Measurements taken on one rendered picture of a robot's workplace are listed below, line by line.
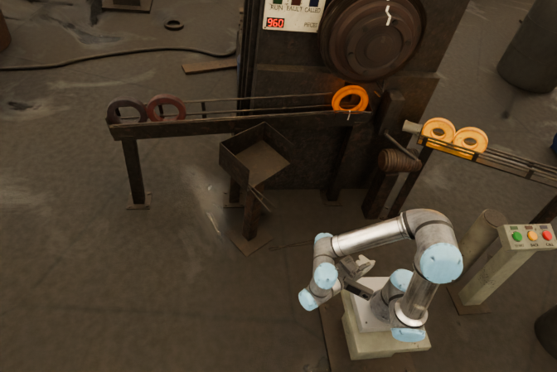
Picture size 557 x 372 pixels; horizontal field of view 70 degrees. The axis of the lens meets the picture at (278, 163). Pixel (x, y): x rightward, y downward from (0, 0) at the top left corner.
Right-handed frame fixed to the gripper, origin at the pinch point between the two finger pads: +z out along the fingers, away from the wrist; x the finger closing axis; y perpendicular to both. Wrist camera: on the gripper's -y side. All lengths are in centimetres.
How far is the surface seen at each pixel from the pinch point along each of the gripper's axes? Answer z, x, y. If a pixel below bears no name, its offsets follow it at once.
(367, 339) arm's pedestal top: -8.3, 26.0, -16.3
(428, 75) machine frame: 82, -40, 54
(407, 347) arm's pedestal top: 3.3, 25.4, -28.0
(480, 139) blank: 79, -28, 14
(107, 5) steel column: 22, 43, 366
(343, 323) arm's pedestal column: 3, 51, -1
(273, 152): -2, -7, 68
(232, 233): -14, 54, 73
